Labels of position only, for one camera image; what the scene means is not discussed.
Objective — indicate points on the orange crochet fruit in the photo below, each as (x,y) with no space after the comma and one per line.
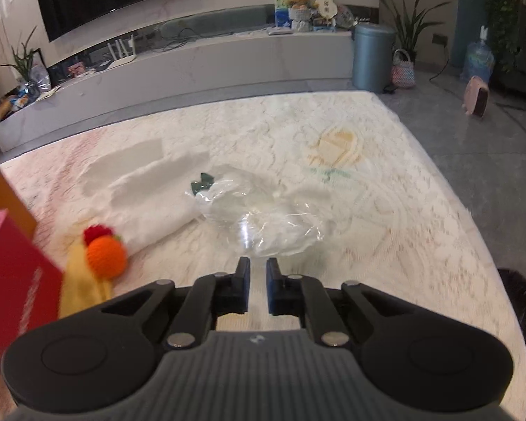
(107,256)

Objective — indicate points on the clear plastic bag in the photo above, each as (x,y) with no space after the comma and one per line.
(263,219)

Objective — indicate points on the colourful snack bags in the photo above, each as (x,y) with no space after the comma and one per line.
(21,101)

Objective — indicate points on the black trash bag bin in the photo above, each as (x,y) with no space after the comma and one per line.
(524,307)

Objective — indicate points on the blue water jug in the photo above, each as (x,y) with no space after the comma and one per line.
(478,61)

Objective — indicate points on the yellow cloth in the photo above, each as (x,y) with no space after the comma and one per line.
(81,289)

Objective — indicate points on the white router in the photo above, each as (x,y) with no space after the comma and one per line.
(122,59)

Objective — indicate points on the orange cardboard box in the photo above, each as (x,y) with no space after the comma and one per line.
(4,197)

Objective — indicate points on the flat white box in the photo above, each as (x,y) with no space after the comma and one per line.
(279,32)

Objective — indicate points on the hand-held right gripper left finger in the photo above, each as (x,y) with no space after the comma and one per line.
(242,287)

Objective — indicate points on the blue grey trash can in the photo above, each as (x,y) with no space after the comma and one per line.
(372,59)

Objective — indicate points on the white water pump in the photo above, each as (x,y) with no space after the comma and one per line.
(483,34)

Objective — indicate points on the dark wall socket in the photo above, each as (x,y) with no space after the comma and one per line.
(439,40)

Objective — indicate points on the pink photo card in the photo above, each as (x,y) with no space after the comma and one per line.
(76,69)

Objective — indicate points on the brown bread shaped ornament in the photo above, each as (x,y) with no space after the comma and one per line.
(4,109)

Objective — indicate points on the woven basket bag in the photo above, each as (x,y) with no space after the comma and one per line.
(403,74)

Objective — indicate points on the pink heater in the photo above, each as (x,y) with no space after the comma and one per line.
(477,96)

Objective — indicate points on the white round fan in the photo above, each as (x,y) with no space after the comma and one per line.
(325,8)

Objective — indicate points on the large bushy green plant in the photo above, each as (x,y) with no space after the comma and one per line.
(502,17)

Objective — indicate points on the marble television console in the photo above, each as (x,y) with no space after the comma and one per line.
(201,74)

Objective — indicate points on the white lace tablecloth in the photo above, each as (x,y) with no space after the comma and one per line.
(377,237)

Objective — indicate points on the green leafy plant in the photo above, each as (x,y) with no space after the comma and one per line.
(22,59)

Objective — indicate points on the red crochet fruit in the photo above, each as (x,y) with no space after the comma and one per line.
(96,233)

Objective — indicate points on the white papers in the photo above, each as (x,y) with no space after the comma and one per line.
(48,91)

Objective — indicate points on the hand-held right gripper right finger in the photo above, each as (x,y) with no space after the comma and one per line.
(273,289)

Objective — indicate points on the white towel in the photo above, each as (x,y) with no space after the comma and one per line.
(144,184)

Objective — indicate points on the tall potted plant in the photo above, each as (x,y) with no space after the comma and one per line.
(410,26)

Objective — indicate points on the red lidded box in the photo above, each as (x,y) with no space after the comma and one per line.
(13,280)

